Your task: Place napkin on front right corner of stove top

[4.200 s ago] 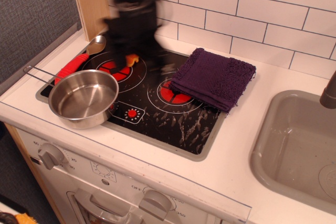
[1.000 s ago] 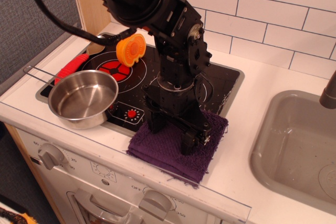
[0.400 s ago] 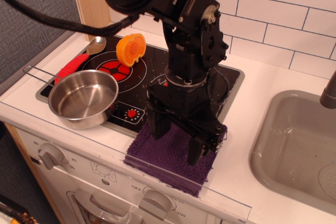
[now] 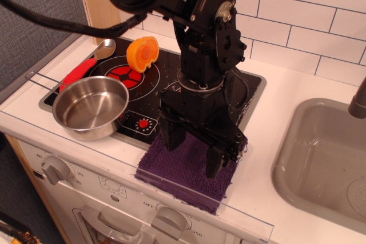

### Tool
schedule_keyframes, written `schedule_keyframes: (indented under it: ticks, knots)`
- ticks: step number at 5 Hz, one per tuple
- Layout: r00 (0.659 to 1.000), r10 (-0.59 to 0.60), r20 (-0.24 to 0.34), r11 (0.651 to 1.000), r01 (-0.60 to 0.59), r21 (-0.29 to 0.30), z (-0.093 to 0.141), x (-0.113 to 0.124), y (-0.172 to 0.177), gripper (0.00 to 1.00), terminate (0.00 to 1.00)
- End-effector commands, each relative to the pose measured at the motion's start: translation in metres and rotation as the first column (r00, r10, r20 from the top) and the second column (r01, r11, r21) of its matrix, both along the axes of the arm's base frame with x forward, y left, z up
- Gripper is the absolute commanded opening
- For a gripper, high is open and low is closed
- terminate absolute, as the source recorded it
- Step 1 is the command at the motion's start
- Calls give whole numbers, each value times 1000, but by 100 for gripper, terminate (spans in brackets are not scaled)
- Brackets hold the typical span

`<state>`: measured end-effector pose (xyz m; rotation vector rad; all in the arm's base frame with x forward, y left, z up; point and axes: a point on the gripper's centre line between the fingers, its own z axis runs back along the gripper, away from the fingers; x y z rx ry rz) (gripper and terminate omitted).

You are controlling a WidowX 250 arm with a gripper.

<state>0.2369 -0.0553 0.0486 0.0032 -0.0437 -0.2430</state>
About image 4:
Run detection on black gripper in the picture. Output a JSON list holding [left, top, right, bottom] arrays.
[[157, 81, 248, 178]]

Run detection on purple cloth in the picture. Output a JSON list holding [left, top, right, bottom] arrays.
[[135, 133, 237, 215]]

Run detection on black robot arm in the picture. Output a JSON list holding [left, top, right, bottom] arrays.
[[110, 0, 246, 178]]

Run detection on black toy stovetop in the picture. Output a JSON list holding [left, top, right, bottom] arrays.
[[38, 37, 267, 153]]

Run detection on grey oven knob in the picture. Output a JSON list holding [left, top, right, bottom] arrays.
[[151, 207, 188, 241]]

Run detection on orange toy half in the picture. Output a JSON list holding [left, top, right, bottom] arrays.
[[126, 37, 160, 73]]

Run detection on stainless steel pot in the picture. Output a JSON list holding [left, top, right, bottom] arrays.
[[25, 71, 130, 142]]

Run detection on grey sink basin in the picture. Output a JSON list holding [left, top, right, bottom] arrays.
[[272, 98, 365, 234]]

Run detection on grey timer knob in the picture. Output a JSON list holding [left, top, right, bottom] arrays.
[[41, 156, 70, 185]]

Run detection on grey faucet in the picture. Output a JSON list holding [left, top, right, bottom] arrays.
[[348, 78, 366, 119]]

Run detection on orange object bottom left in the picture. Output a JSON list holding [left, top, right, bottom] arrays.
[[10, 232, 41, 244]]

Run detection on grey oven door handle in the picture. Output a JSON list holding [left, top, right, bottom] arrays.
[[79, 206, 158, 243]]

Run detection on red handled metal spoon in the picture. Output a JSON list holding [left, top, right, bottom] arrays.
[[59, 39, 116, 92]]

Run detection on black cable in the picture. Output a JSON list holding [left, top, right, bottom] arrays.
[[0, 0, 148, 38]]

